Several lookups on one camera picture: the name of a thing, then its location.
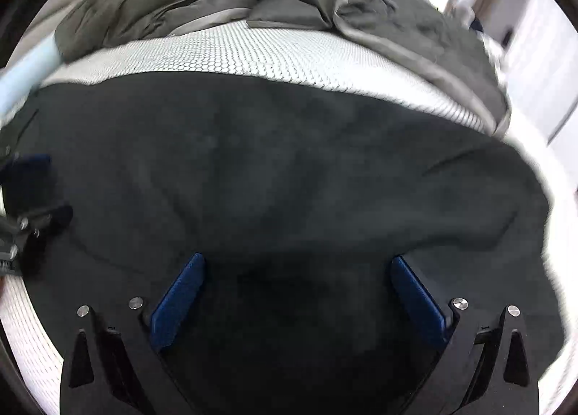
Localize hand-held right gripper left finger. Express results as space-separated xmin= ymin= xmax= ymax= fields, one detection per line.
xmin=60 ymin=253 xmax=213 ymax=415

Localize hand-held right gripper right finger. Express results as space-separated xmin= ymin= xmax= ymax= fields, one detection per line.
xmin=391 ymin=256 xmax=540 ymax=415

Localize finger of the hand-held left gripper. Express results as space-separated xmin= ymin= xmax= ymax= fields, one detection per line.
xmin=2 ymin=153 xmax=59 ymax=213
xmin=18 ymin=204 xmax=74 ymax=278

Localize black pants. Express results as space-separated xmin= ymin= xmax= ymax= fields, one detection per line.
xmin=0 ymin=74 xmax=567 ymax=415

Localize light blue pillow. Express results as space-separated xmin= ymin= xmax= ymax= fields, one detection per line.
xmin=0 ymin=38 xmax=61 ymax=115

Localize white honeycomb patterned mattress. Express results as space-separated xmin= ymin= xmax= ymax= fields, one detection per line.
xmin=0 ymin=20 xmax=578 ymax=415

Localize white chair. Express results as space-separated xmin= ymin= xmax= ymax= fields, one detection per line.
xmin=447 ymin=0 xmax=477 ymax=18

